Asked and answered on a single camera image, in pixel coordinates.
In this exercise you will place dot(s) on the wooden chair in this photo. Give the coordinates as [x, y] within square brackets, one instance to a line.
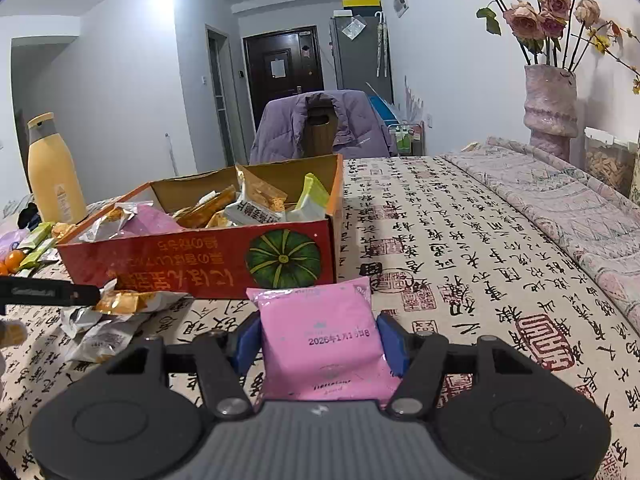
[319, 132]

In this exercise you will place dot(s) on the orange cookie snack packet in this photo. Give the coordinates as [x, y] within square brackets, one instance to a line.
[125, 302]

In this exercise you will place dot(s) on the pink patterned cloth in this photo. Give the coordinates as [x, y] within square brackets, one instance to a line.
[565, 210]

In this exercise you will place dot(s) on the white folded umbrella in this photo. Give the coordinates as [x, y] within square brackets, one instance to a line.
[382, 45]

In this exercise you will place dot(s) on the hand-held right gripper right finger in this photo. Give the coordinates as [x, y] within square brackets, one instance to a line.
[392, 346]

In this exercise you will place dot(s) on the white paper on door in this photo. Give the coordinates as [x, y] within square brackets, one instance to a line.
[278, 68]

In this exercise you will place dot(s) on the grey interior door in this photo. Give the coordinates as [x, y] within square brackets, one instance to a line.
[220, 100]

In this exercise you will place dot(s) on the orange mandarin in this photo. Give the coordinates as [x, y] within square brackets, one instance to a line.
[12, 259]

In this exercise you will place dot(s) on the grey refrigerator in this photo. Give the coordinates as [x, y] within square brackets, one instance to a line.
[355, 65]

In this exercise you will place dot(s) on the plain green snack packet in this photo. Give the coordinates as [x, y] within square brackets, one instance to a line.
[312, 197]

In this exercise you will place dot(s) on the white storage cart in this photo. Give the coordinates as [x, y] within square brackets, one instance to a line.
[407, 140]

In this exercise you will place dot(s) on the purple tissue pack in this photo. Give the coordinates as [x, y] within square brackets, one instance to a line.
[10, 239]

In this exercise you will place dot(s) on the dried pink rose bouquet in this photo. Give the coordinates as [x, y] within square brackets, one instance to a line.
[525, 20]

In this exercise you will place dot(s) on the yellow box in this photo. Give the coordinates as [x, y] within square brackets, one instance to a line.
[361, 2]

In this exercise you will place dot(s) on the gold cookie snack packet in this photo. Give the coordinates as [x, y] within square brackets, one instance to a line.
[255, 205]

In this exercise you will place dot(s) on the purple padded jacket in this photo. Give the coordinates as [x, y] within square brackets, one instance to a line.
[277, 132]

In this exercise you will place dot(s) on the red cardboard box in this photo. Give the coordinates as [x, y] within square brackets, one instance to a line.
[200, 260]

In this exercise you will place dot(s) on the white pole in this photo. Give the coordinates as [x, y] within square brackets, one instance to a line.
[170, 155]

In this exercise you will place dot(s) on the pink textured vase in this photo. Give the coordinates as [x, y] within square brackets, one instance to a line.
[550, 110]

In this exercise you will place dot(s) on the pink snack packet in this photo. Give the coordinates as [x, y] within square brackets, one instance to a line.
[320, 340]
[150, 222]

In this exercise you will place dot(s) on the pink wall decoration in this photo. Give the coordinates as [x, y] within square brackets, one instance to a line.
[413, 100]

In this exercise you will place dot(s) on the clear cookie packet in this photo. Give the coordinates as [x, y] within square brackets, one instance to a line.
[62, 230]

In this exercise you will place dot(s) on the clear jar of snacks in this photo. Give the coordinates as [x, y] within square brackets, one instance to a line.
[610, 165]

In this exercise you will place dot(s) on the yellow bottle with grey collar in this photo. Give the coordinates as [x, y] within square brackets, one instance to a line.
[55, 175]

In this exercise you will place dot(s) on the folded drying rack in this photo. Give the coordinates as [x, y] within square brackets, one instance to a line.
[382, 105]

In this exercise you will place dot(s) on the dark clothes pile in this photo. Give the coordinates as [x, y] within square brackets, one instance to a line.
[29, 217]

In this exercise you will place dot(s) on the green white snack packet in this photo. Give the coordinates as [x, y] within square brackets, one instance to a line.
[39, 255]
[37, 234]

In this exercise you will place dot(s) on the large silver green-edged packet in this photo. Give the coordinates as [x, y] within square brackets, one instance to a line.
[105, 224]

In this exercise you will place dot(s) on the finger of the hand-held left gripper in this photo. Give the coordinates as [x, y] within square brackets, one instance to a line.
[80, 293]

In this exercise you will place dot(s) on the clear plastic document sleeve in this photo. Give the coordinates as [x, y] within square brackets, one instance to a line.
[354, 28]

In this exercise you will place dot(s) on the white grey snack packet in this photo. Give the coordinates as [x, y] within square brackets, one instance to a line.
[100, 337]

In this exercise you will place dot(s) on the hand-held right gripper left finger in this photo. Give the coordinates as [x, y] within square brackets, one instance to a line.
[246, 345]

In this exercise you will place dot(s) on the floral patterned vase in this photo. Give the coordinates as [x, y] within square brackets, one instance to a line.
[636, 172]

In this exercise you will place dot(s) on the person's left hand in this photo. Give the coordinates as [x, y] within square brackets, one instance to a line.
[12, 333]

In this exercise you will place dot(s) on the dark entrance door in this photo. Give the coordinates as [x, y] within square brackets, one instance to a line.
[260, 80]

